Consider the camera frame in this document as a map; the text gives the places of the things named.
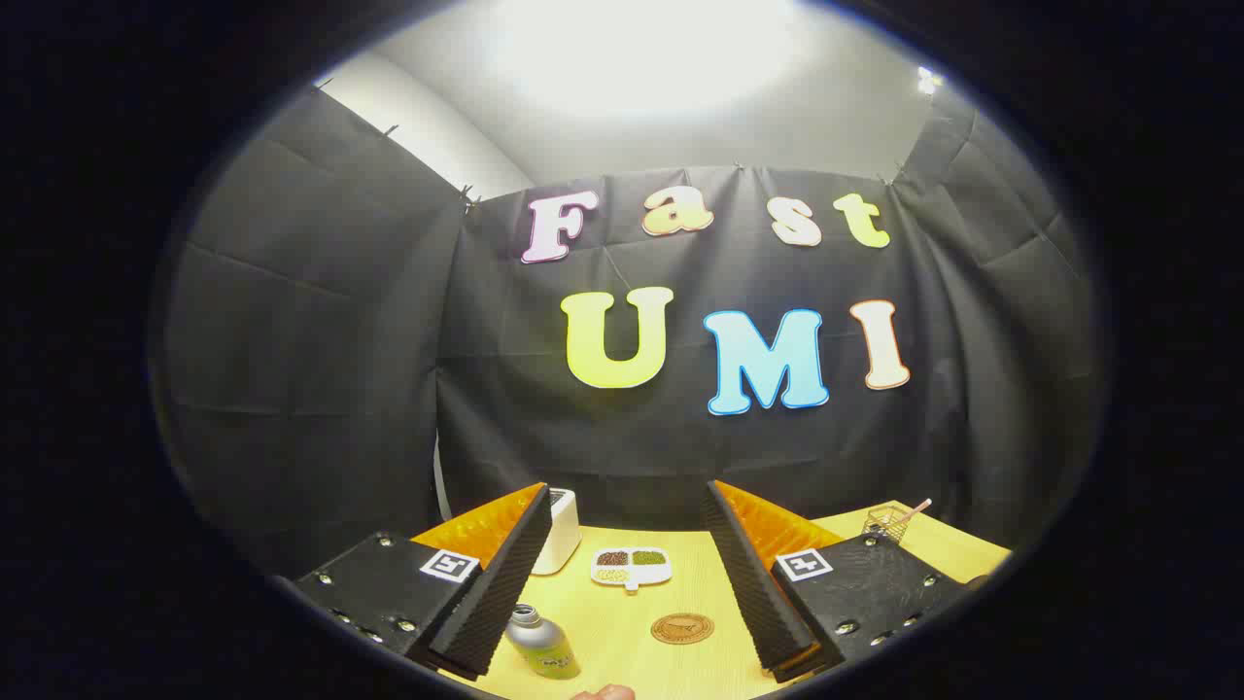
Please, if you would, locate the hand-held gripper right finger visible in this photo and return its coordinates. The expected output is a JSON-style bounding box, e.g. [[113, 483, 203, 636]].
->
[[704, 479, 973, 684]]

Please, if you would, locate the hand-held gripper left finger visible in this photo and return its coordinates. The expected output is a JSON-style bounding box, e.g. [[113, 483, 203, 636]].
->
[[292, 481, 553, 682]]

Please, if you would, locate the round wooden coaster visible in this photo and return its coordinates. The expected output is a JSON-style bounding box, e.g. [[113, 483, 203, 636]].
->
[[650, 612, 715, 646]]

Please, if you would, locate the wooden table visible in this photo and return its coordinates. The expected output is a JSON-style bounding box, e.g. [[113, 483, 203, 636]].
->
[[437, 501, 1014, 700]]

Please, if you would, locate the silver green juice bottle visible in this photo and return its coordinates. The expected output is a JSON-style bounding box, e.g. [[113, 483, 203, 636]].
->
[[504, 604, 582, 681]]

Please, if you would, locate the wire mesh holder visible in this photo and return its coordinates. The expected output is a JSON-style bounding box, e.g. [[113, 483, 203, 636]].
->
[[862, 504, 913, 543]]

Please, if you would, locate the white toaster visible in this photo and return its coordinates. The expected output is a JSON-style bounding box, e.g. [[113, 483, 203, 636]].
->
[[530, 488, 582, 577]]

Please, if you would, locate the white divided dish with beans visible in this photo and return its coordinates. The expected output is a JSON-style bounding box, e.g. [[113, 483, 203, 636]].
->
[[590, 546, 674, 593]]

